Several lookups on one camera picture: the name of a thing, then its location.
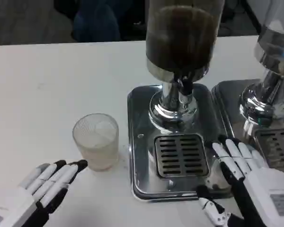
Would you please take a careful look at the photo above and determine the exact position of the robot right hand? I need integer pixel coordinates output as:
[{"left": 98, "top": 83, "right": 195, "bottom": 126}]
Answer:
[{"left": 196, "top": 134, "right": 284, "bottom": 227}]

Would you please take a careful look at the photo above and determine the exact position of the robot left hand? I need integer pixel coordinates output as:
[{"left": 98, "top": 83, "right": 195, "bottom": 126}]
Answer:
[{"left": 0, "top": 159, "right": 89, "bottom": 227}]

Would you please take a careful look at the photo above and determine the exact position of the clear ribbed glass cup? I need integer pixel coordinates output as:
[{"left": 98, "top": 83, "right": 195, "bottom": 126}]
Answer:
[{"left": 72, "top": 113, "right": 120, "bottom": 171}]

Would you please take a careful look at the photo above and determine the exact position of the black dispenser tap lever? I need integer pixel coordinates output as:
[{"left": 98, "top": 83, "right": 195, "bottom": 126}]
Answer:
[{"left": 177, "top": 75, "right": 193, "bottom": 96}]

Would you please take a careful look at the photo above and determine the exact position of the slotted steel tray grid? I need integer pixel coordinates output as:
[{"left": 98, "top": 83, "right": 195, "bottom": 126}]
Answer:
[
  {"left": 254, "top": 129, "right": 284, "bottom": 171},
  {"left": 154, "top": 133, "right": 211, "bottom": 178}
]

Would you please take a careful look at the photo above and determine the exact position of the drink dispenser with clear tank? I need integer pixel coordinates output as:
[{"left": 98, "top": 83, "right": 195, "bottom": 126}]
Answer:
[{"left": 238, "top": 0, "right": 284, "bottom": 133}]

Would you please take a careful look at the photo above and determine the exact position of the steel drip tray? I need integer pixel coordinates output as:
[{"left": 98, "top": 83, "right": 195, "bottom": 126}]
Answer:
[
  {"left": 211, "top": 80, "right": 284, "bottom": 175},
  {"left": 127, "top": 83, "right": 234, "bottom": 203}
]

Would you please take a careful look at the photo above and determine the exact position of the drink dispenser with brown liquid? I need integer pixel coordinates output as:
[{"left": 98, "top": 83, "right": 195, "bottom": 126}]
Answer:
[{"left": 145, "top": 0, "right": 225, "bottom": 130}]

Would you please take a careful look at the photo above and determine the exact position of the person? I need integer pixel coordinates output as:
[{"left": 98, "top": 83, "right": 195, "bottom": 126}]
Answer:
[{"left": 72, "top": 0, "right": 121, "bottom": 43}]

